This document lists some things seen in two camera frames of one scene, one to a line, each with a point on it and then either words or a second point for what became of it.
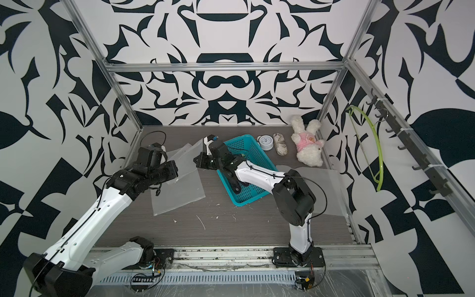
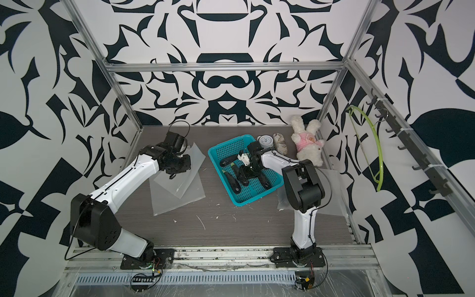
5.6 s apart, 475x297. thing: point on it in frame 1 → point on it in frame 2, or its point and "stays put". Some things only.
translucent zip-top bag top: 326,185 stays put
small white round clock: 266,142 stays put
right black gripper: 201,161 → 248,175
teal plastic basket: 248,147 stays put
